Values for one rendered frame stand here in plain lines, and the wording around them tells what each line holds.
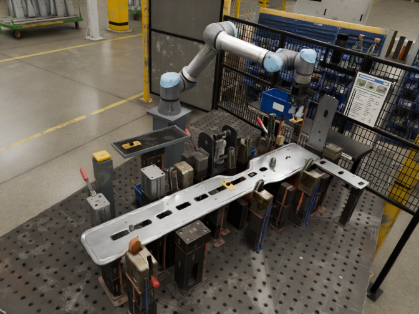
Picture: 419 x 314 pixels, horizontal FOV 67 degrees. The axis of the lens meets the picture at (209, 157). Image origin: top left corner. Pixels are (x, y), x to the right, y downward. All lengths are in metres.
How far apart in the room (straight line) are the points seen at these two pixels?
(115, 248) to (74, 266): 0.41
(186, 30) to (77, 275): 3.32
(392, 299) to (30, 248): 2.36
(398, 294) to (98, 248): 2.22
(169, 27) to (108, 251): 3.55
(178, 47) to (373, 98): 2.83
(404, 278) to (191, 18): 3.43
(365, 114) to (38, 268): 1.97
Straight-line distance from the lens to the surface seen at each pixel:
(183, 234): 1.28
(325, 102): 2.00
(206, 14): 4.09
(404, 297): 2.89
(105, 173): 1.51
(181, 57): 4.39
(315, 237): 1.90
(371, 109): 2.19
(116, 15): 9.33
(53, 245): 1.77
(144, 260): 1.16
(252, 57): 1.58
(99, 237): 1.33
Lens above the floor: 1.95
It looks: 32 degrees down
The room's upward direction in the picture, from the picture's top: 6 degrees clockwise
